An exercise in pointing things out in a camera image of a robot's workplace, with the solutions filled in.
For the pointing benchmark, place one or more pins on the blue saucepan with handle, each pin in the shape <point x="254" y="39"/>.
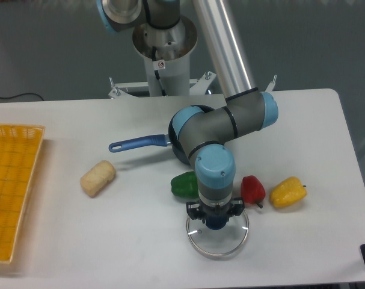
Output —
<point x="163" y="140"/>

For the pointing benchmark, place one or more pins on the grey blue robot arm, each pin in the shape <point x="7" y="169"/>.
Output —
<point x="203" y="131"/>

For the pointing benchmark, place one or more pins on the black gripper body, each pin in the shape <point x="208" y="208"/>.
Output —
<point x="215" y="214"/>

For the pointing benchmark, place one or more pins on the yellow bell pepper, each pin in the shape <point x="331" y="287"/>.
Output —
<point x="287" y="192"/>

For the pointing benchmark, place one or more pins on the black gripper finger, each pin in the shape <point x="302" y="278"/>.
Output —
<point x="236" y="207"/>
<point x="195" y="211"/>

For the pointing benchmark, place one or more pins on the glass lid blue knob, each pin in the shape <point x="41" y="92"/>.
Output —
<point x="220" y="243"/>

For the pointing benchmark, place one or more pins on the yellow woven basket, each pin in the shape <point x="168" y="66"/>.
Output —
<point x="19" y="150"/>

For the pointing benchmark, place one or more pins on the white table frame bracket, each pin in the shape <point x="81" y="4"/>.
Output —
<point x="197" y="87"/>

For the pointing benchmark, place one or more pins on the red bell pepper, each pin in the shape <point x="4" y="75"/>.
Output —
<point x="252" y="191"/>

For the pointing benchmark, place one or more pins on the green bell pepper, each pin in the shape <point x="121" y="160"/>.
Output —
<point x="185" y="185"/>

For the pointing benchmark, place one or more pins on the beige bread loaf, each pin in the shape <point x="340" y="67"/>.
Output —
<point x="97" y="178"/>

